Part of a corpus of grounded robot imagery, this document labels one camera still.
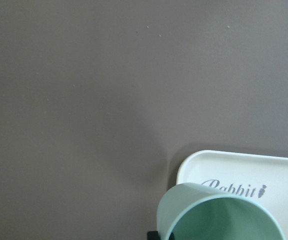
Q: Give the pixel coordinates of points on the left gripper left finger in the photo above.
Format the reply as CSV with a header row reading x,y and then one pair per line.
x,y
153,235

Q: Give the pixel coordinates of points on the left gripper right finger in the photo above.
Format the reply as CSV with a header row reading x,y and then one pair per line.
x,y
172,237

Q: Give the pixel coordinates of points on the green plastic cup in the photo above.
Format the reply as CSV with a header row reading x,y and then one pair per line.
x,y
195,212

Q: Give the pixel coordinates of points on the cream rabbit tray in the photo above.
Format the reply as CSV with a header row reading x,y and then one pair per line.
x,y
262,179

